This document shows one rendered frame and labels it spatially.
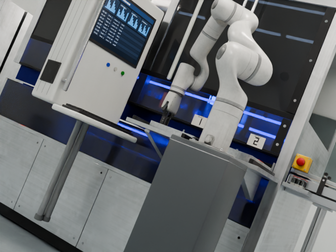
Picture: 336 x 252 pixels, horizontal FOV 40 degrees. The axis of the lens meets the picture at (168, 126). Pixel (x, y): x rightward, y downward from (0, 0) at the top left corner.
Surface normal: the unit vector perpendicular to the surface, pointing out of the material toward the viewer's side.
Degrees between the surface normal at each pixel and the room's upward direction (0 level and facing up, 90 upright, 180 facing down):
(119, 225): 90
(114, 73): 90
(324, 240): 90
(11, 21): 90
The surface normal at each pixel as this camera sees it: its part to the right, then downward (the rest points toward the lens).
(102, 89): 0.73, 0.25
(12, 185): -0.43, -0.24
